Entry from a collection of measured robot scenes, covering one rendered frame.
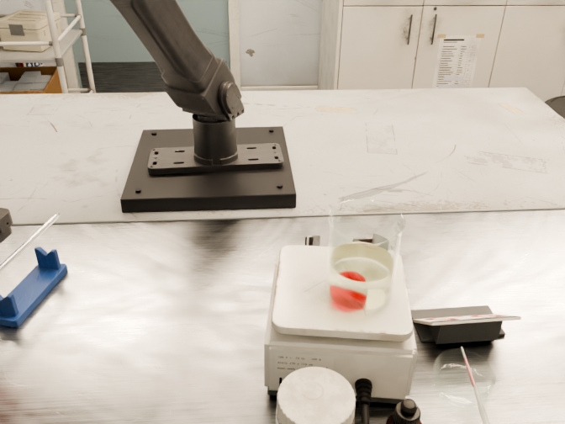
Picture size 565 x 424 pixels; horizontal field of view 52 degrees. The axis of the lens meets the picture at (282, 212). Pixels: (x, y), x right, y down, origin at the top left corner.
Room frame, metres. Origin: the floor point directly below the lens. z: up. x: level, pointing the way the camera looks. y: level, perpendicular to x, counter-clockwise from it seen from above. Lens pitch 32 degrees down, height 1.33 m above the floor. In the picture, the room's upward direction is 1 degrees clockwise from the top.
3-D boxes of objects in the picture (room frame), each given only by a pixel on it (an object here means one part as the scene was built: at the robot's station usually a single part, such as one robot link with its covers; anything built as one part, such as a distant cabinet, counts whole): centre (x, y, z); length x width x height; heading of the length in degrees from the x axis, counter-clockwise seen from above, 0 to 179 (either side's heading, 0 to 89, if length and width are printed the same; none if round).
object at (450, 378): (0.37, -0.17, 0.91); 0.06 x 0.06 x 0.02
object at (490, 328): (0.45, -0.19, 0.92); 0.09 x 0.06 x 0.04; 97
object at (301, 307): (0.41, -0.05, 0.98); 0.12 x 0.12 x 0.01; 86
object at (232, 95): (0.77, 0.10, 1.03); 0.09 x 0.06 x 0.06; 63
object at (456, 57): (2.89, -0.87, 0.40); 0.24 x 0.01 x 0.30; 95
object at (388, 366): (0.44, -0.06, 0.94); 0.22 x 0.13 x 0.08; 176
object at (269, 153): (0.78, 0.10, 0.96); 0.20 x 0.07 x 0.08; 97
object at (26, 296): (0.49, 0.28, 0.92); 0.10 x 0.03 x 0.04; 167
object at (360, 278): (0.40, -0.07, 1.03); 0.07 x 0.06 x 0.08; 2
